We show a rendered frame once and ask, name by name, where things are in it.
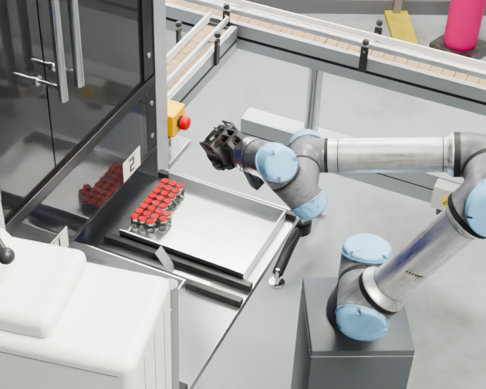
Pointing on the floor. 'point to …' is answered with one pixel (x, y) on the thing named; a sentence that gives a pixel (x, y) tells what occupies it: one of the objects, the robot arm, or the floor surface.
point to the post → (153, 164)
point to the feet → (290, 251)
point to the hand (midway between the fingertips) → (215, 148)
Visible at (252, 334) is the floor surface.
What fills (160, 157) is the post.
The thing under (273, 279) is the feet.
